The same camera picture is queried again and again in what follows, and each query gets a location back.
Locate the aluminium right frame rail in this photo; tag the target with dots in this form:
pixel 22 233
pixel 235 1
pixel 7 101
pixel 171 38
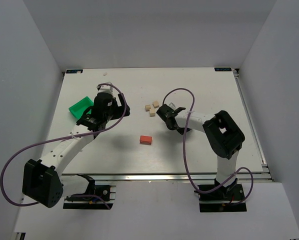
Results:
pixel 254 133

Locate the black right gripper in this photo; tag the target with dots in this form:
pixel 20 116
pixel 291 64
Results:
pixel 165 112

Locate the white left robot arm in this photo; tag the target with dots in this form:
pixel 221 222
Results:
pixel 43 179

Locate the aluminium frame rail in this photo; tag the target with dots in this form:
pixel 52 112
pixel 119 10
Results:
pixel 241 176
pixel 254 133

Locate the wood cube with red square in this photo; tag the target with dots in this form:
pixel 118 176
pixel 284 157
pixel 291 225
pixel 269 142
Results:
pixel 152 112

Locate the red wood block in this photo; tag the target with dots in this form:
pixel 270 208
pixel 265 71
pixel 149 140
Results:
pixel 145 140

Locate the wood cube with number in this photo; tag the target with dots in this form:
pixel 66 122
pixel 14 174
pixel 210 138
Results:
pixel 155 104

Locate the green plastic tray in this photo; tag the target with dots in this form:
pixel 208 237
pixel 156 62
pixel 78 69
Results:
pixel 78 108

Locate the aluminium front frame rail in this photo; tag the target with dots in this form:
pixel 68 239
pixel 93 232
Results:
pixel 241 176

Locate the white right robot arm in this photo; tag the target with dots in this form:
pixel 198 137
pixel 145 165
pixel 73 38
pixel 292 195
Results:
pixel 223 134

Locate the blue corner label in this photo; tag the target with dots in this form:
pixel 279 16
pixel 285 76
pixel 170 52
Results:
pixel 223 69
pixel 74 71

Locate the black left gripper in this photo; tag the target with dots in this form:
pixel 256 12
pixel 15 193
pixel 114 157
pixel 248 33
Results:
pixel 120 107

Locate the blue right corner label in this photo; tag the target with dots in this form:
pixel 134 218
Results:
pixel 223 69

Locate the wood cylinder block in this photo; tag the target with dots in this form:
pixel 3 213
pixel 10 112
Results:
pixel 147 107

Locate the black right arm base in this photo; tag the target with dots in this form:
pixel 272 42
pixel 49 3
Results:
pixel 217 202

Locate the blue left corner label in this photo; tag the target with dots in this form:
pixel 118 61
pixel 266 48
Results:
pixel 74 71

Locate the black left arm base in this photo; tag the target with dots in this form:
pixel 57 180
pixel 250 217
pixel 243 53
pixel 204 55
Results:
pixel 81 192

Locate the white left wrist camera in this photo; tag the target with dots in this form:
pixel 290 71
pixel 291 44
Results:
pixel 108 89

